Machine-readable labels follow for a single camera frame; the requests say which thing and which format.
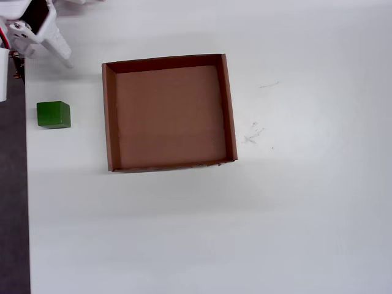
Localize red black servo cable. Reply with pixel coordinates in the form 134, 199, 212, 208
0, 20, 12, 50

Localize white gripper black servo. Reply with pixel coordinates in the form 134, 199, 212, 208
8, 0, 75, 69

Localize brown cardboard box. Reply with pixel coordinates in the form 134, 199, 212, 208
101, 53, 239, 174

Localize green cube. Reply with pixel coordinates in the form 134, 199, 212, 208
36, 100, 72, 130

